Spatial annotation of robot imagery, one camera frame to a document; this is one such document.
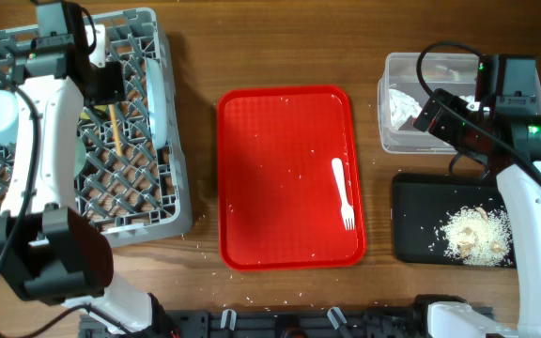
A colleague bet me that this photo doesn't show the grey plastic dishwasher rack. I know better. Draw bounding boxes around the grey plastic dishwasher rack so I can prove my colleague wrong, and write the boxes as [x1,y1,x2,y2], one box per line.
[0,8,193,247]

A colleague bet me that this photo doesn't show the light blue rice bowl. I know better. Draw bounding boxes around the light blue rice bowl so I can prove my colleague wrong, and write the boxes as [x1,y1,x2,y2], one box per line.
[73,138,86,177]

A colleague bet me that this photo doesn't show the clear plastic waste bin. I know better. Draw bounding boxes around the clear plastic waste bin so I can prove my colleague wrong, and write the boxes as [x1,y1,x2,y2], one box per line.
[378,51,541,155]

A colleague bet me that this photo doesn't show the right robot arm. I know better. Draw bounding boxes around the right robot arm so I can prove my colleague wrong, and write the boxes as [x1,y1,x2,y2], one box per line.
[414,54,541,337]

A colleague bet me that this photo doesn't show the wooden chopstick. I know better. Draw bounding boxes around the wooden chopstick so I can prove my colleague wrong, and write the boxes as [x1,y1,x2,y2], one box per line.
[108,104,124,157]

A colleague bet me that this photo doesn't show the red plastic serving tray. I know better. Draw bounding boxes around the red plastic serving tray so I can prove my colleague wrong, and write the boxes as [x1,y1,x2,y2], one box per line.
[216,84,367,272]

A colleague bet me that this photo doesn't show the white plastic fork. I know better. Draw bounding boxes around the white plastic fork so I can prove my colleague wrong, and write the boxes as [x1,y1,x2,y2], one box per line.
[331,158,355,231]

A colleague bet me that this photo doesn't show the leftover rice and food scraps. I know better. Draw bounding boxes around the leftover rice and food scraps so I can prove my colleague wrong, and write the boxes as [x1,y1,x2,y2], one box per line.
[437,206,514,267]

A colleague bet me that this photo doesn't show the crumpled white tissue left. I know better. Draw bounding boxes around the crumpled white tissue left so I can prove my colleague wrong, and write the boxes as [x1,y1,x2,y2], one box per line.
[389,88,422,130]

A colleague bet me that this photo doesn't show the light blue round plate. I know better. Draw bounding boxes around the light blue round plate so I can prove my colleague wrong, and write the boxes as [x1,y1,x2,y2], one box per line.
[145,58,168,149]

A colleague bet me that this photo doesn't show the black plastic tray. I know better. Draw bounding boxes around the black plastic tray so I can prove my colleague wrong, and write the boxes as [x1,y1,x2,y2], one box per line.
[392,173,506,266]

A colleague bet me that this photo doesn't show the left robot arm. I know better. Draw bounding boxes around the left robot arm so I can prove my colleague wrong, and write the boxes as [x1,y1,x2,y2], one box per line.
[0,1,180,337]

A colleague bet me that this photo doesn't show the yellow plastic cup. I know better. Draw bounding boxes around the yellow plastic cup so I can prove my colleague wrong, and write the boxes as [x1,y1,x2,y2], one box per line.
[80,106,108,120]

